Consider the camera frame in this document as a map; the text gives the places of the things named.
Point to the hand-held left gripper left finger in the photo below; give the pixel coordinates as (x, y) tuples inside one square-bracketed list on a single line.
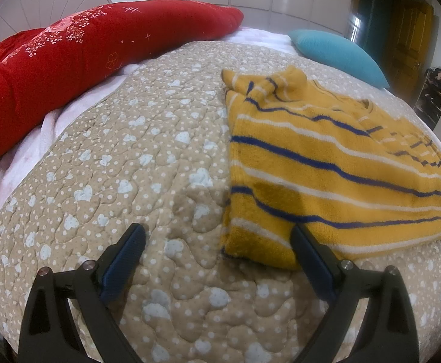
[(119, 268)]

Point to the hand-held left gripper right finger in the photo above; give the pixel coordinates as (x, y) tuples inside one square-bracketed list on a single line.
[(314, 268)]

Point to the yellow striped knit sweater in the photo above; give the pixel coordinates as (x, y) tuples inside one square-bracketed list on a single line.
[(318, 158)]

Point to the beige heart print bed quilt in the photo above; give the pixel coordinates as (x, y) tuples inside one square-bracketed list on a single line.
[(129, 140)]

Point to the dark cluttered shoe rack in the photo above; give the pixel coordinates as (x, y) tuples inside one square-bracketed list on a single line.
[(430, 87)]

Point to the wooden door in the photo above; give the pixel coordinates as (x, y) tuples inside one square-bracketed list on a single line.
[(409, 37)]

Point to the red floral quilt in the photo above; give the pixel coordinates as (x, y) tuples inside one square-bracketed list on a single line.
[(54, 64)]

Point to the teal pillow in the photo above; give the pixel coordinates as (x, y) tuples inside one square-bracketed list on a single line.
[(337, 53)]

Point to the dark green door panel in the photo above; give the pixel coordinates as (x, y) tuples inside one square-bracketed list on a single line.
[(373, 11)]

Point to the white fan pattern headboard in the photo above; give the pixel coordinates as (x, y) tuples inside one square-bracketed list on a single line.
[(35, 0)]

